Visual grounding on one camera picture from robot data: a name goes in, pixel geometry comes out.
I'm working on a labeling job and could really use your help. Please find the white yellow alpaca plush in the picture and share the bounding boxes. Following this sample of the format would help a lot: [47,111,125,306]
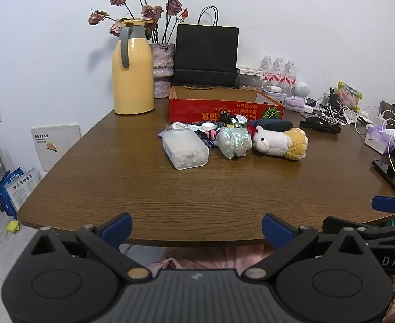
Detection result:
[251,125,309,161]

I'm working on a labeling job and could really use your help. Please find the white box with purple ribbon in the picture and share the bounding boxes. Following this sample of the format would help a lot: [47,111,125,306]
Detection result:
[365,124,395,155]

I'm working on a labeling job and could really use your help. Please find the clear storage container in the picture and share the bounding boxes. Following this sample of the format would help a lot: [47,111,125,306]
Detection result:
[238,74,263,91]

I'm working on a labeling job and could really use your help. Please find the blue printed bag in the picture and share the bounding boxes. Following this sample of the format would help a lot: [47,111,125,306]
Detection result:
[0,171,16,221]

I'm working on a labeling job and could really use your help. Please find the red cardboard box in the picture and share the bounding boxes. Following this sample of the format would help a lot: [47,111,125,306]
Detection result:
[168,85,285,124]

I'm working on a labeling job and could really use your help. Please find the black paper bag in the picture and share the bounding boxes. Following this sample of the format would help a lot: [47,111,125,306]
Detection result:
[172,6,240,89]

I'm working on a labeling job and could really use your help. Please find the small yellow object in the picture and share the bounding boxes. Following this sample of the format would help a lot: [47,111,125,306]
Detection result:
[5,220,20,239]

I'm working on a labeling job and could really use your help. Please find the white board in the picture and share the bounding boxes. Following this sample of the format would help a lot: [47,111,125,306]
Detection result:
[31,125,81,172]

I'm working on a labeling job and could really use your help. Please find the iridescent glitter pouch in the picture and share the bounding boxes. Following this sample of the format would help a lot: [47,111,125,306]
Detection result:
[215,126,252,159]

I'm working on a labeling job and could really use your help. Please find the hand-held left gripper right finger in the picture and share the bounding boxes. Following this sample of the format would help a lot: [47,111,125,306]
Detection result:
[243,213,369,281]

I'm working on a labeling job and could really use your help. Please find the person's pink clothing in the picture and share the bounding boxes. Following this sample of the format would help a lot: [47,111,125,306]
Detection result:
[147,244,275,278]

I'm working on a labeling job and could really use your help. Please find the white charging cables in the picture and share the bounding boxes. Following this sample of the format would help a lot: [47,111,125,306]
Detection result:
[305,103,395,172]

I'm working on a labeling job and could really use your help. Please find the white round device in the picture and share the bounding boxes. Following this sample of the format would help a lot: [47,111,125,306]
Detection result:
[294,81,310,99]

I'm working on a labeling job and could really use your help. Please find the clear plastic container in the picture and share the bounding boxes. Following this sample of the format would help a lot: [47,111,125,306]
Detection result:
[162,129,210,170]

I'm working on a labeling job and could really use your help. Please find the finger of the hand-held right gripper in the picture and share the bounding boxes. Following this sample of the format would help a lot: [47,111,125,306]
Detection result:
[322,216,395,240]
[371,195,395,216]

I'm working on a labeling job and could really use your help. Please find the black pouch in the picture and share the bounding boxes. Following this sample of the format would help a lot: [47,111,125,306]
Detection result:
[299,117,342,134]

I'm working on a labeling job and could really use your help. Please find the navy blue cap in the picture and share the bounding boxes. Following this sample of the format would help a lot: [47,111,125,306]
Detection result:
[248,118,295,133]

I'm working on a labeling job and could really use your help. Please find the blue bag with white label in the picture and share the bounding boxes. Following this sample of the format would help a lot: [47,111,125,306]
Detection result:
[9,166,41,214]

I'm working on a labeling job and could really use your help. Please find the black phone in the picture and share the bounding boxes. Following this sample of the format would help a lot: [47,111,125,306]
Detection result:
[372,160,395,184]

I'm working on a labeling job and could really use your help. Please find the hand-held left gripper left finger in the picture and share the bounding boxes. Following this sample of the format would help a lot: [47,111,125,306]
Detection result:
[27,213,151,281]

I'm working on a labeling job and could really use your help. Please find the dried pink rose bouquet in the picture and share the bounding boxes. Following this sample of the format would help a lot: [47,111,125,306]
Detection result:
[89,0,188,45]

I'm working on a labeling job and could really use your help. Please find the yellow pink snack packet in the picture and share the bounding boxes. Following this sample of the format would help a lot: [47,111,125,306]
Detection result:
[337,81,363,111]

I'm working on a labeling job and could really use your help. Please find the yellow thermos jug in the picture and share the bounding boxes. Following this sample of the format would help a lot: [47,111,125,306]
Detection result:
[112,20,156,115]

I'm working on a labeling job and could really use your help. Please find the black cable with pink tie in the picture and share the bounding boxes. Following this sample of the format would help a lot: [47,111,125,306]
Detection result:
[194,128,220,149]

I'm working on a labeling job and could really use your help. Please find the white plastic tub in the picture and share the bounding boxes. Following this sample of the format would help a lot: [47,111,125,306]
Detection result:
[262,86,295,97]

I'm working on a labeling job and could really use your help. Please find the purple towel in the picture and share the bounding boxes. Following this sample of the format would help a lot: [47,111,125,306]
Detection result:
[284,96,307,111]

